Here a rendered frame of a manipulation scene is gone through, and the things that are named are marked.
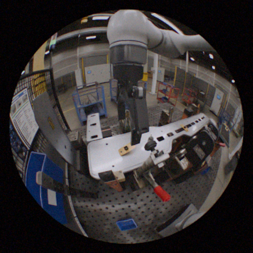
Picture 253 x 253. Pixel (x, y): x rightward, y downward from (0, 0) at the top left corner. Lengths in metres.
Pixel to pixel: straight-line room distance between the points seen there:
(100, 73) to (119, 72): 7.99
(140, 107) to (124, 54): 0.12
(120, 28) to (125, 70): 0.11
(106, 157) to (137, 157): 0.14
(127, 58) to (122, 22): 0.10
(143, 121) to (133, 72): 0.11
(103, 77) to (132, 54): 8.09
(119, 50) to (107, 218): 0.82
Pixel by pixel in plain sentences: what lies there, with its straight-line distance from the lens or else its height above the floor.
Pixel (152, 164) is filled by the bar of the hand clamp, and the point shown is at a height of 1.21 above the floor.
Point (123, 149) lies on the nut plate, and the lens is 0.39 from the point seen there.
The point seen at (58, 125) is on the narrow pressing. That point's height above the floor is 1.19.
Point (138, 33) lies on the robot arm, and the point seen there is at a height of 1.43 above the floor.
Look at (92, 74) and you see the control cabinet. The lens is 8.03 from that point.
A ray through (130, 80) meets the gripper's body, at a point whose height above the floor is 1.31.
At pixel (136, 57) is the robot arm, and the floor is 1.37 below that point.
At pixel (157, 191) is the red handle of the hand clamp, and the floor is 1.13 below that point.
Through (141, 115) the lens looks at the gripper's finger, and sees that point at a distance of 0.16.
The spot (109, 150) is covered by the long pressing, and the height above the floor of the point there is 1.00.
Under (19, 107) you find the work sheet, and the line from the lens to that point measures 0.55.
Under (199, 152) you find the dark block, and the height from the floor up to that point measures 1.12.
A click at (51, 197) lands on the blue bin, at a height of 1.10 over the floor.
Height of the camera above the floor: 1.34
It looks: 41 degrees down
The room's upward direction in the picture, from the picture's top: straight up
